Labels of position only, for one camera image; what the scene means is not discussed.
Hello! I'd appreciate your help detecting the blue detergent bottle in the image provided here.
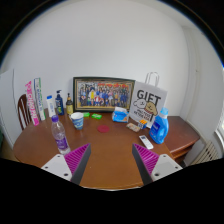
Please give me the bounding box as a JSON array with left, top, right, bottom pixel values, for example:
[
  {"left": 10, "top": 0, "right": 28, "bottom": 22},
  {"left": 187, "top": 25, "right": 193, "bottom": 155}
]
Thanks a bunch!
[{"left": 148, "top": 107, "right": 170, "bottom": 145}]

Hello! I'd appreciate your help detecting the dark wooden chair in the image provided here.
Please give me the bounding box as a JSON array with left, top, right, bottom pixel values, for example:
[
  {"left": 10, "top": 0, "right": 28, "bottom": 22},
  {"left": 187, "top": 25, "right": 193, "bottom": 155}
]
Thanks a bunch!
[{"left": 17, "top": 93, "right": 33, "bottom": 131}]

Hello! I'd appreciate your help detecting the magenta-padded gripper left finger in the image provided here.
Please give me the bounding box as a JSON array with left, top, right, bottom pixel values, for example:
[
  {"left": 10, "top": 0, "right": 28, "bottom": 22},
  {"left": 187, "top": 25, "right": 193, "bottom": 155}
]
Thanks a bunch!
[{"left": 40, "top": 143, "right": 92, "bottom": 185}]

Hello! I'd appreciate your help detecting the long pink box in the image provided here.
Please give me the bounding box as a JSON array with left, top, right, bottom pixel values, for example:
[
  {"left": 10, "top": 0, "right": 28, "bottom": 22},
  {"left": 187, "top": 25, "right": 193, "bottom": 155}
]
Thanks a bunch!
[{"left": 24, "top": 80, "right": 40, "bottom": 127}]

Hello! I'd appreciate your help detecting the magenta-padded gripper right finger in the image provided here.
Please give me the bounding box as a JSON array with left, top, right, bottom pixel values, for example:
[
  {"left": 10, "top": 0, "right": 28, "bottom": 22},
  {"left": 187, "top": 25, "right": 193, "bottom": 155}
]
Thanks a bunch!
[{"left": 132, "top": 143, "right": 184, "bottom": 186}]

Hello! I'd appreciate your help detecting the white remote control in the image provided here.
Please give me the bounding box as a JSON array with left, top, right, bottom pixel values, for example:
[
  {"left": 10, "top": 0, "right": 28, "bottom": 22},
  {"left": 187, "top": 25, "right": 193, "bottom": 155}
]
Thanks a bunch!
[{"left": 138, "top": 134, "right": 155, "bottom": 150}]

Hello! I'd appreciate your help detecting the clear purple-label water bottle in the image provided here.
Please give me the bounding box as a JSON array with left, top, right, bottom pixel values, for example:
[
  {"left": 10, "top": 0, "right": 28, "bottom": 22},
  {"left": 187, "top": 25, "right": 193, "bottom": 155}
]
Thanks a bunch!
[{"left": 50, "top": 114, "right": 72, "bottom": 156}]

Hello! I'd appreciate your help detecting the long green-white box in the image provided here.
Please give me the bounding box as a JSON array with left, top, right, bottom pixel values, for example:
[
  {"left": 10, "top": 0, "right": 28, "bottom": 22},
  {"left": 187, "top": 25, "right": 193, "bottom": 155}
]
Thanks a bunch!
[{"left": 33, "top": 77, "right": 47, "bottom": 122}]

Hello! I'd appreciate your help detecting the framed group picture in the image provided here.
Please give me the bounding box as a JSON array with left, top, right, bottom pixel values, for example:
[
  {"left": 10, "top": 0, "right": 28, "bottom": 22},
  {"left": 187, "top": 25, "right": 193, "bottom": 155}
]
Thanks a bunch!
[{"left": 72, "top": 76, "right": 136, "bottom": 113}]

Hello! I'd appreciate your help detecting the blue tissue pack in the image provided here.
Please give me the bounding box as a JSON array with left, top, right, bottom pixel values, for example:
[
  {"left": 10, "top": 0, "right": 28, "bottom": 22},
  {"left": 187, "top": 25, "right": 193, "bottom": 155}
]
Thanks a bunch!
[{"left": 111, "top": 106, "right": 130, "bottom": 124}]

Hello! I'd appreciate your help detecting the white printed paper bag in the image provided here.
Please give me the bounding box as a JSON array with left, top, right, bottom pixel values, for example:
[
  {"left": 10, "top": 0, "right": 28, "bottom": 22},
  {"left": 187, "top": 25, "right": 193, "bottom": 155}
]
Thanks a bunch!
[{"left": 129, "top": 71, "right": 169, "bottom": 129}]

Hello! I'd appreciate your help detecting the small printed snack packet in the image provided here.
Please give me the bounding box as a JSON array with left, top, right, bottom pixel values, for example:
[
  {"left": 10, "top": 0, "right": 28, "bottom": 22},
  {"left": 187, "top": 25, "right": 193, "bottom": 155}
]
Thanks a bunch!
[{"left": 126, "top": 122, "right": 142, "bottom": 133}]

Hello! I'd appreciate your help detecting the white radiator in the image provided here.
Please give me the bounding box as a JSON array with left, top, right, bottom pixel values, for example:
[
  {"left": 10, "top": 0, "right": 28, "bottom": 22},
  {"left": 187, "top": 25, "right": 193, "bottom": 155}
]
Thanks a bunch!
[{"left": 193, "top": 139, "right": 219, "bottom": 166}]

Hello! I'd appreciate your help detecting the amber pump bottle yellow label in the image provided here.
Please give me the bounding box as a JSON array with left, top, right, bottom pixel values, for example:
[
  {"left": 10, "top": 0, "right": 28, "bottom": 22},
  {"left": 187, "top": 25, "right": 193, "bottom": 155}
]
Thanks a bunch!
[{"left": 65, "top": 92, "right": 74, "bottom": 116}]

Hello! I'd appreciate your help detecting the dark blue pump bottle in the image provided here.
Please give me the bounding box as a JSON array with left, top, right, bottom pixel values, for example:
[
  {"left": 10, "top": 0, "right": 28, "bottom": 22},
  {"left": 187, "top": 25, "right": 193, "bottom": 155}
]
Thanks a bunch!
[{"left": 54, "top": 89, "right": 65, "bottom": 116}]

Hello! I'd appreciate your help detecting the white bottle with blue cap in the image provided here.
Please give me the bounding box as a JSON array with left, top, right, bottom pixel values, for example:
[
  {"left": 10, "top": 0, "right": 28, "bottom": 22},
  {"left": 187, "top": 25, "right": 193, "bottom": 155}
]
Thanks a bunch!
[{"left": 46, "top": 95, "right": 57, "bottom": 118}]

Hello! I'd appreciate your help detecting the colourful puzzle cube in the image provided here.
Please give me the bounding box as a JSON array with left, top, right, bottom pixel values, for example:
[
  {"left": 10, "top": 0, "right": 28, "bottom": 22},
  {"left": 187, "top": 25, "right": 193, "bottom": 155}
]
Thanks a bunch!
[{"left": 137, "top": 118, "right": 148, "bottom": 130}]

